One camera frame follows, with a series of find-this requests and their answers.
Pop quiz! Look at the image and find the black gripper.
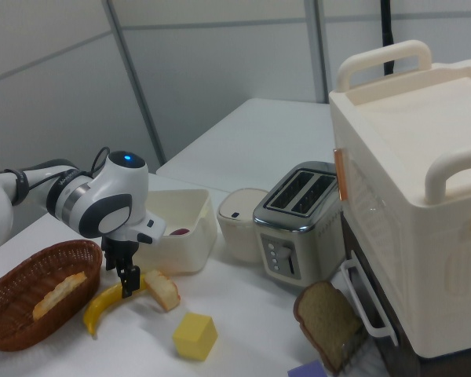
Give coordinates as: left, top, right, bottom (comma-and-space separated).
100, 235, 142, 298

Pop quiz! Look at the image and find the yellow banana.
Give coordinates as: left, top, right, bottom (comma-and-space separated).
82, 276, 151, 339

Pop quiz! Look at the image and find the white plastic container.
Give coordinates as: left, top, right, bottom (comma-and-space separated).
134, 188, 217, 275

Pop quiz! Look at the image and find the orange crusted cake slice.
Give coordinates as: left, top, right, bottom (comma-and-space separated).
144, 269, 181, 313

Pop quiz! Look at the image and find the long yellow bread loaf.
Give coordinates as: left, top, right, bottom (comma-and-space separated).
31, 271, 89, 321

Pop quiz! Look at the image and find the yellow foam cube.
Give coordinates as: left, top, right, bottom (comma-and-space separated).
172, 312, 219, 362

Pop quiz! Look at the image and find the brown wicker basket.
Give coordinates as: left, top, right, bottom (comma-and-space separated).
0, 240, 104, 352

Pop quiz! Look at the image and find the small cream lidded bin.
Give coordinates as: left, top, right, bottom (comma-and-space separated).
216, 188, 270, 264

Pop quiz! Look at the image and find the cream chrome toaster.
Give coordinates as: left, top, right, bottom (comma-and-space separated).
252, 160, 345, 288

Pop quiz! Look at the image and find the purple foam cube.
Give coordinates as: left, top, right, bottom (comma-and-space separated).
287, 360, 327, 377

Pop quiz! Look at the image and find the brown bread slice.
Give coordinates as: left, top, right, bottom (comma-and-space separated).
293, 280, 363, 375

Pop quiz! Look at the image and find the black pole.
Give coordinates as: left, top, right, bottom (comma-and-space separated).
379, 0, 398, 76

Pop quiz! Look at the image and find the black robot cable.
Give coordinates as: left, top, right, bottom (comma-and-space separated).
3, 146, 111, 206

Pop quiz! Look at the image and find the copper cabinet door handle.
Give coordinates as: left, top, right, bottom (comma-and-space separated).
332, 148, 349, 203

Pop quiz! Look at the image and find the white drawer handle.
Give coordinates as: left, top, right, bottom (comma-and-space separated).
340, 251, 400, 348

